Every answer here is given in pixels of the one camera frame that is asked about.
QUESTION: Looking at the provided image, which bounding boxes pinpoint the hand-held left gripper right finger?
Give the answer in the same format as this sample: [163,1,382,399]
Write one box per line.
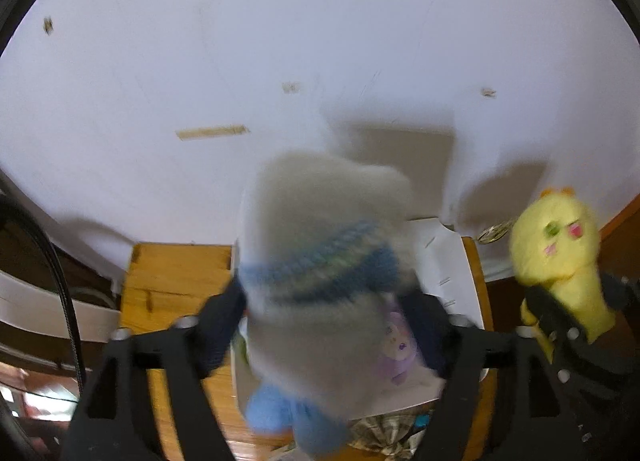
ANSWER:
[399,292,567,461]

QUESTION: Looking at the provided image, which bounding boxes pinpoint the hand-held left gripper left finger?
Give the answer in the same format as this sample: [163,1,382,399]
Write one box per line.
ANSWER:
[60,280,247,461]

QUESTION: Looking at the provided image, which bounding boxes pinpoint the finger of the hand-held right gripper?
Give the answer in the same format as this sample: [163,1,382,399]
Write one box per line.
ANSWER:
[601,272,640,315]
[524,285,592,368]

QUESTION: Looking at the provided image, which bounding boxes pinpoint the white storage box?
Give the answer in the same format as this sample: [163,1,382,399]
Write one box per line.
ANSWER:
[232,218,488,417]

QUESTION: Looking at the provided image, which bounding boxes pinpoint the yellow plush toy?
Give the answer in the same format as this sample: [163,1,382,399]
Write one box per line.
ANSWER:
[509,186,617,364]

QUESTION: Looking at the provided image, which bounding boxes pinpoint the grey plush toy striped scarf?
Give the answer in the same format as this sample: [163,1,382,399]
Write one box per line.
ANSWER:
[235,148,448,459]

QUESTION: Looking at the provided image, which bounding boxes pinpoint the grey fringed toy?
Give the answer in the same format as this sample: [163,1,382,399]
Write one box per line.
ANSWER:
[347,411,433,458]

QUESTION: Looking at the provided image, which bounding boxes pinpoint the purple plush toy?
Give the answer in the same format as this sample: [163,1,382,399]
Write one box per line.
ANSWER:
[380,306,426,387]

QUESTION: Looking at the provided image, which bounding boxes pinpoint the small metal object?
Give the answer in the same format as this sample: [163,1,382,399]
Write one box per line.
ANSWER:
[477,222,512,244]

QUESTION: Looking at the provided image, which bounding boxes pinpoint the tan tape strip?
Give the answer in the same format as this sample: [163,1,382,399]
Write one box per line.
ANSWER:
[175,124,250,141]

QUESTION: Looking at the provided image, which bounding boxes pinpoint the black cable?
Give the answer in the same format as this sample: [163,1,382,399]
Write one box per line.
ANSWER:
[0,194,90,394]

